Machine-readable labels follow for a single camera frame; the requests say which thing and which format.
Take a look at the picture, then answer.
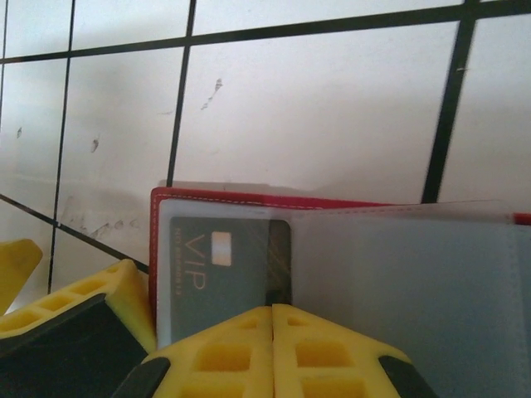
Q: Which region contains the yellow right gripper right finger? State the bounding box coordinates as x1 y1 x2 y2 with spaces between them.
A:
272 304 421 398

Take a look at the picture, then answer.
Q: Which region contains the red card holder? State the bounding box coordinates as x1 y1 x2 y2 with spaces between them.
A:
149 186 531 398

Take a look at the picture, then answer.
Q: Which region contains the dark green VIP card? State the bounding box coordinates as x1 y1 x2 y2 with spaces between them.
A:
168 216 292 339

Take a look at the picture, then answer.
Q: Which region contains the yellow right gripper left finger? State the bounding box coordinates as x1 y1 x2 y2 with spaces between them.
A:
111 304 273 398

